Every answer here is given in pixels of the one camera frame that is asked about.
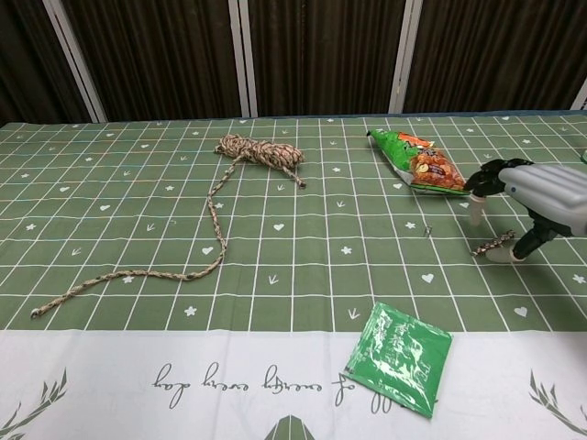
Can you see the small metal clip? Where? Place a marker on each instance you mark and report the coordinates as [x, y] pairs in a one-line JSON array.
[[428, 230]]

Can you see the white partition frame post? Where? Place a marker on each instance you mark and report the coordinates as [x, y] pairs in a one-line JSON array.
[[580, 96], [404, 55], [245, 57], [78, 59]]

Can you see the green grid deer tablecloth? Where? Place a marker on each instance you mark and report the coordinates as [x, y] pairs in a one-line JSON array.
[[284, 275]]

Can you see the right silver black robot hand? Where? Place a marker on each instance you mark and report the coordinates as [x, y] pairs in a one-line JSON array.
[[546, 197]]

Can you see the green foil sachet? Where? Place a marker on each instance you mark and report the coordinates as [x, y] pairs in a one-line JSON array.
[[399, 359]]

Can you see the green orange snack bag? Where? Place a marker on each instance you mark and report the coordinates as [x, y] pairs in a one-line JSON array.
[[426, 167]]

